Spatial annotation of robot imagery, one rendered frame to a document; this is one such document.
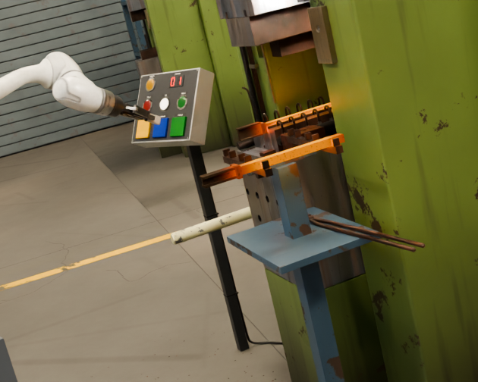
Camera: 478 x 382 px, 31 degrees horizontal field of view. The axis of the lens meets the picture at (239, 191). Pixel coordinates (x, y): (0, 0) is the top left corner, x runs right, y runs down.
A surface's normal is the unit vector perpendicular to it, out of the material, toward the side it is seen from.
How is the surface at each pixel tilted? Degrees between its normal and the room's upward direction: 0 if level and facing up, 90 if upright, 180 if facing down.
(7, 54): 90
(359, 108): 90
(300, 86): 90
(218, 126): 90
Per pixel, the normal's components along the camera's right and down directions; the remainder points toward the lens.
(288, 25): 0.38, 0.15
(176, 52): 0.17, 0.21
